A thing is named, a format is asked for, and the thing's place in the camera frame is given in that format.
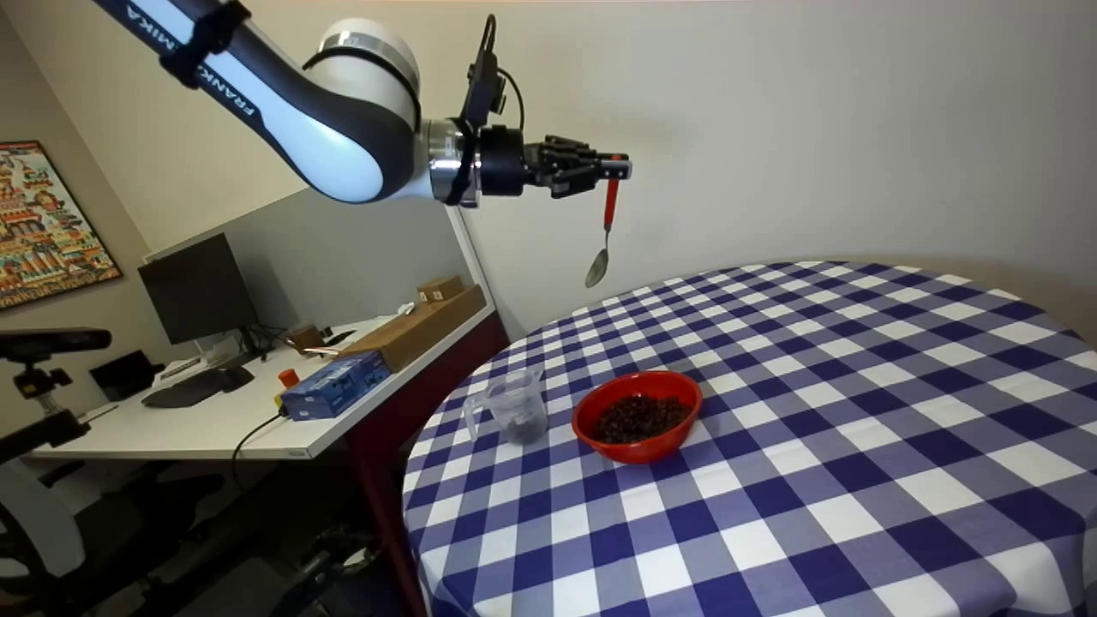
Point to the black grey office chair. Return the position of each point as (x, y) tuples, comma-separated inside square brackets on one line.
[(45, 527)]

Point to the grey desk partition panel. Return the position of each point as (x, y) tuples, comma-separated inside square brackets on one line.
[(344, 259)]

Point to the small orange desk object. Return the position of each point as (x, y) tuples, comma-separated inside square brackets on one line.
[(290, 379)]

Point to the long brown cardboard box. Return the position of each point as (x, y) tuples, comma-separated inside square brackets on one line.
[(417, 327)]

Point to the black camera on stand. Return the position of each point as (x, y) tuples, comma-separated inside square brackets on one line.
[(52, 341)]

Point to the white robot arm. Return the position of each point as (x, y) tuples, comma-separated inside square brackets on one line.
[(331, 126)]

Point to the dark red desk cabinet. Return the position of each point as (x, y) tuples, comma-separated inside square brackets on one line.
[(395, 432)]

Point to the black keyboard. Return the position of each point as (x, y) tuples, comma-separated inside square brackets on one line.
[(193, 386)]

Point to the small black desk device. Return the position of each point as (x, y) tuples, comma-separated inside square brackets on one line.
[(125, 373)]

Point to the blue white checked tablecloth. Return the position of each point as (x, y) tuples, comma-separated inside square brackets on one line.
[(867, 491)]

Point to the red plastic bowl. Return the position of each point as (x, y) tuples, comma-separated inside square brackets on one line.
[(634, 448)]

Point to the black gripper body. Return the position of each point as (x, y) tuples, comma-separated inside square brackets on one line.
[(534, 162)]

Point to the framed colourful wall picture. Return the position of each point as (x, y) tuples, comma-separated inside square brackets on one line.
[(39, 224)]

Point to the dark brown bowl contents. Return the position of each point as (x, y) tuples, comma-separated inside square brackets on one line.
[(640, 415)]

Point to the white desk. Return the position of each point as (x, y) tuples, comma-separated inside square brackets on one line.
[(183, 429)]

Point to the blue box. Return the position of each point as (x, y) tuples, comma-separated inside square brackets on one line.
[(337, 386)]

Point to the black computer monitor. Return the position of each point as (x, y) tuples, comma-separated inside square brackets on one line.
[(196, 285)]

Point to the clear glass cup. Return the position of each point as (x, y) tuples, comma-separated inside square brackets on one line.
[(515, 408)]

